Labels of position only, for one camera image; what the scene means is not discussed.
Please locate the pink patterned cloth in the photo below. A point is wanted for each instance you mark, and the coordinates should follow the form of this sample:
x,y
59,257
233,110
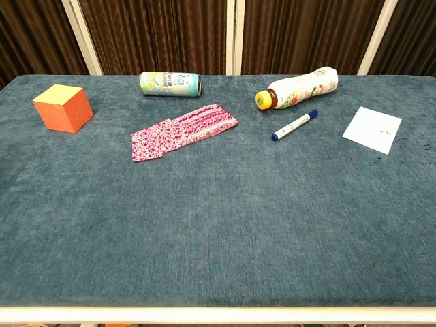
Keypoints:
x,y
204,121

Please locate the blue velvet tablecloth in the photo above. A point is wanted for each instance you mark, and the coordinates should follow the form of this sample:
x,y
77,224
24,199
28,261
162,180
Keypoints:
x,y
218,221

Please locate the white marker with blue cap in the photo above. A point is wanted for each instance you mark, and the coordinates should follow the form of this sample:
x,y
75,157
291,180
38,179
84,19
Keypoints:
x,y
293,125

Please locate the light blue printed can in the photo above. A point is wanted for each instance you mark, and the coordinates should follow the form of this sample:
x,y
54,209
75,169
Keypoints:
x,y
170,83

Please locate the white bottle with yellow cap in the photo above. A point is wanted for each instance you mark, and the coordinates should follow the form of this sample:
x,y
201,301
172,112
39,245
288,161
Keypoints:
x,y
303,89

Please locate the brown pleated curtain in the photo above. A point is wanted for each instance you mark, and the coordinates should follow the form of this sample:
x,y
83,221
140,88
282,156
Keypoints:
x,y
163,34

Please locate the white paper sheet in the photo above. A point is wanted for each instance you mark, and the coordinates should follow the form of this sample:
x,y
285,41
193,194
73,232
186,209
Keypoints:
x,y
372,130

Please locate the orange yellow cube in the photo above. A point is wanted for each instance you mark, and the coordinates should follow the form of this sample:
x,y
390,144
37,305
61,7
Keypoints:
x,y
64,110

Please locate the white frame post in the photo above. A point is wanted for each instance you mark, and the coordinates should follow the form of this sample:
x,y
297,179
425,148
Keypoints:
x,y
235,34
378,34
81,34

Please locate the white table edge rail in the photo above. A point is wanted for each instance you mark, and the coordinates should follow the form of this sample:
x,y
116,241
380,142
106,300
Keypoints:
x,y
218,315

